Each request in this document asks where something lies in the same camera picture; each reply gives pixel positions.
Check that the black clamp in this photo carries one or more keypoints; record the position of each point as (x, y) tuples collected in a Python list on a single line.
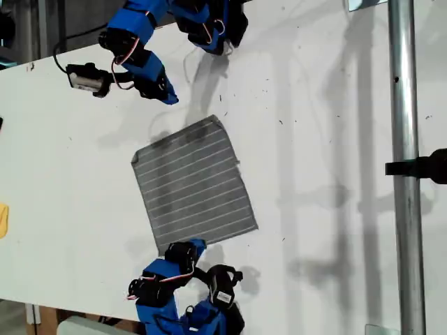
[(419, 167)]

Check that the wooden table frame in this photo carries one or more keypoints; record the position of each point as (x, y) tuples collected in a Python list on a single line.
[(48, 321)]

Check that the steel post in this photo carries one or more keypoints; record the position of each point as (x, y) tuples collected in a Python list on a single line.
[(405, 209)]

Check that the yellow object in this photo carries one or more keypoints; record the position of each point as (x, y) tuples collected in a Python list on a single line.
[(3, 221)]

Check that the grey striped towel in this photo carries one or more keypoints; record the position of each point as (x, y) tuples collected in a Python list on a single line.
[(195, 185)]

